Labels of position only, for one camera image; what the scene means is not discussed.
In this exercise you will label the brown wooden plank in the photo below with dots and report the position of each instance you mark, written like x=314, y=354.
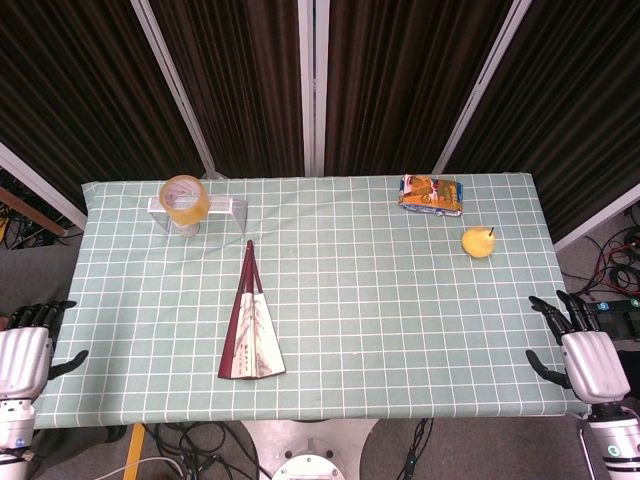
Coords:
x=30, y=207

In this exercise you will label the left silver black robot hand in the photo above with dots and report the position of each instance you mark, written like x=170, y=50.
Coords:
x=22, y=360

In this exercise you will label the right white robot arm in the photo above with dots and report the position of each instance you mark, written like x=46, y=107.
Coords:
x=617, y=445

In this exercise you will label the green checked tablecloth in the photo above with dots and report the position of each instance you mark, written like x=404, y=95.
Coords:
x=350, y=310

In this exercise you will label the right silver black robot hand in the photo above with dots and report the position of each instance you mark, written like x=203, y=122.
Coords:
x=592, y=365

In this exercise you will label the red ribbed paper folding fan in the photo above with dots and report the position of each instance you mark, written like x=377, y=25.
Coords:
x=250, y=340

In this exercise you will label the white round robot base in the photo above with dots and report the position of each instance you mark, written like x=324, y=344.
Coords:
x=305, y=450

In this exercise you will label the yellow pear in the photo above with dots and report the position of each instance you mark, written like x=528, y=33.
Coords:
x=477, y=244

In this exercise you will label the orange blue snack packet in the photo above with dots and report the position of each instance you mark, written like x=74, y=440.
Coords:
x=431, y=196

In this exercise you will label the yellow packing tape roll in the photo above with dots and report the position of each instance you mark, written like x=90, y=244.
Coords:
x=192, y=215

